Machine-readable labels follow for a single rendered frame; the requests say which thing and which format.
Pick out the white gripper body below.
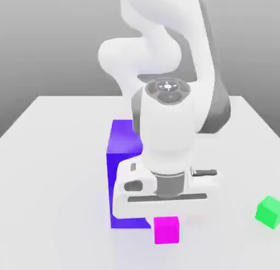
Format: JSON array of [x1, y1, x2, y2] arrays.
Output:
[[112, 192, 221, 223]]

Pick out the small magenta cube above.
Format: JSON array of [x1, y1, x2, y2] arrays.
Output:
[[153, 216, 180, 245]]

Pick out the small green cube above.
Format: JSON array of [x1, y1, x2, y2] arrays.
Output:
[[254, 196, 280, 229]]

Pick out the large blue box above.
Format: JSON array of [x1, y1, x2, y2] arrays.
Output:
[[106, 119, 152, 229]]

